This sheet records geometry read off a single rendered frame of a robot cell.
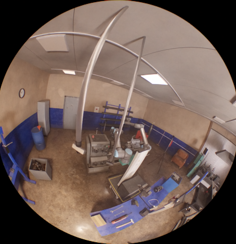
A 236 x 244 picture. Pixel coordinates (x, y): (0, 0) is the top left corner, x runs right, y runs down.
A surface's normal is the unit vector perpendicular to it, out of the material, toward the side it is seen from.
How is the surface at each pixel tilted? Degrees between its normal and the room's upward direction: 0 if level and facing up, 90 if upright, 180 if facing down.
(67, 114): 90
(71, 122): 90
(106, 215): 0
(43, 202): 0
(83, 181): 0
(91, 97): 90
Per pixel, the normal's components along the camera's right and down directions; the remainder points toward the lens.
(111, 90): 0.44, 0.37
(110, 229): 0.26, -0.92
